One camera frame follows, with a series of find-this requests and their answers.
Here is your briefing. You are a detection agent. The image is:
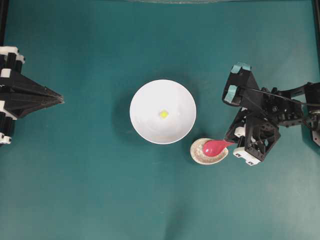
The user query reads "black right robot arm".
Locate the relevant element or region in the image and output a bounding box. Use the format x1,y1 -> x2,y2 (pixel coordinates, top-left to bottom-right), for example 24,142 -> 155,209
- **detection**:
222,83 -> 320,166

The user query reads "pink plastic spoon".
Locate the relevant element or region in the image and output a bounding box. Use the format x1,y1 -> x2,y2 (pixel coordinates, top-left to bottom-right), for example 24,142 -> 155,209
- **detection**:
202,139 -> 234,157

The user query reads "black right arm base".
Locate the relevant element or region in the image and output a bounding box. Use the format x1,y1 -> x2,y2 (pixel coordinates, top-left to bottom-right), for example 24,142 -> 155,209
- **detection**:
311,110 -> 320,146

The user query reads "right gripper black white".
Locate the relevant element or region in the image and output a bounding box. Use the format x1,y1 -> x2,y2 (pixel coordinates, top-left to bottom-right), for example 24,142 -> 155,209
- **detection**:
224,109 -> 281,166

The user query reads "green mat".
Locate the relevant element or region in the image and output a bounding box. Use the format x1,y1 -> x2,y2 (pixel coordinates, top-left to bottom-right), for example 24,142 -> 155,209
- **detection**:
0,0 -> 320,240

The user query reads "black frame rail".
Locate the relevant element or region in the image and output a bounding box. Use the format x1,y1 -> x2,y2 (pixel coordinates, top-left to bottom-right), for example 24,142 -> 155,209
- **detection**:
311,0 -> 320,68
0,0 -> 9,47

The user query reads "black right frame rail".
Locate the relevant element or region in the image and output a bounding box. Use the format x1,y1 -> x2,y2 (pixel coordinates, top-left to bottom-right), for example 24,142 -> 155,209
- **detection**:
311,0 -> 320,68

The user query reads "speckled ceramic spoon rest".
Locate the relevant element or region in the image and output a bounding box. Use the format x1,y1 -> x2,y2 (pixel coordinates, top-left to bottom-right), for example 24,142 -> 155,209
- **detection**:
190,138 -> 229,165

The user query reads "white round bowl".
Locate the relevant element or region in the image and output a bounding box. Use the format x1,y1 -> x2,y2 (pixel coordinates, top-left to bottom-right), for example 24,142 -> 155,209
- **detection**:
129,79 -> 197,145

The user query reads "yellow hexagonal prism block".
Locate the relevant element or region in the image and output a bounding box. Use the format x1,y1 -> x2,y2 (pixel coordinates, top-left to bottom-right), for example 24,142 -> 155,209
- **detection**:
159,110 -> 169,119

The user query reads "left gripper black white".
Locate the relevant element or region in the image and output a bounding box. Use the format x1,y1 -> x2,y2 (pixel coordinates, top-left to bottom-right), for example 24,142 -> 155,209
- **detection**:
0,45 -> 65,145

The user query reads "black left frame rail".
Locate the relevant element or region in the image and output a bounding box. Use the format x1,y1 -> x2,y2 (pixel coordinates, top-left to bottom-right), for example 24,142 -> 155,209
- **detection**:
0,0 -> 9,47

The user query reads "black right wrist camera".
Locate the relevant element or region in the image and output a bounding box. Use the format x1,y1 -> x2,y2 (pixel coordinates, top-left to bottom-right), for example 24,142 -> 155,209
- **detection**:
222,62 -> 263,111

